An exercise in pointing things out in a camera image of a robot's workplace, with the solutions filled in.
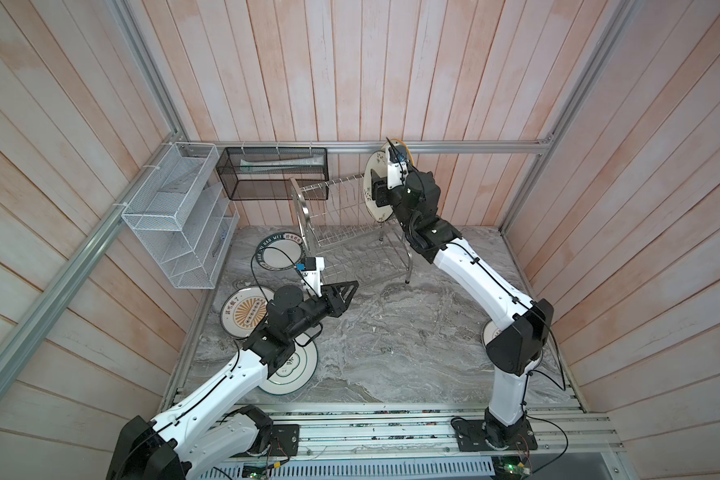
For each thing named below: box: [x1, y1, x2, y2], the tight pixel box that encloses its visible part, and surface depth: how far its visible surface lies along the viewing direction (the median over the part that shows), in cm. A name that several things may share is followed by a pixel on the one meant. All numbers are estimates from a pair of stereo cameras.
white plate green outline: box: [258, 340, 318, 396], surface depth 85 cm
